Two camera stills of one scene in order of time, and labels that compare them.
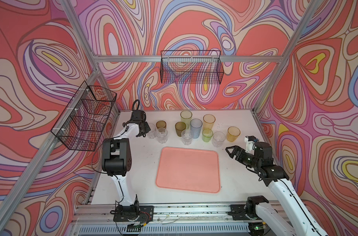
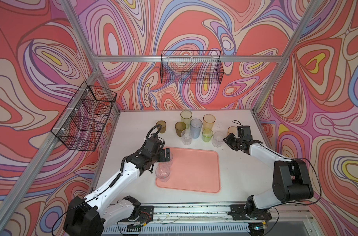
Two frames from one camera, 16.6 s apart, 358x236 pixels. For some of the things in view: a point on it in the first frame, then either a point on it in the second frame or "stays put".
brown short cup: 161,124 stays put
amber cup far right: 233,132 stays put
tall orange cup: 208,121 stays put
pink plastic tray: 189,169 stays put
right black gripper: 235,149 → 227,140
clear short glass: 219,137 stays put
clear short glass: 162,135 → 169,162
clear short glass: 152,133 → 163,171
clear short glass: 187,135 stays put
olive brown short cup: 180,126 stays put
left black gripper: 147,128 → 163,158
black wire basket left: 84,124 stays put
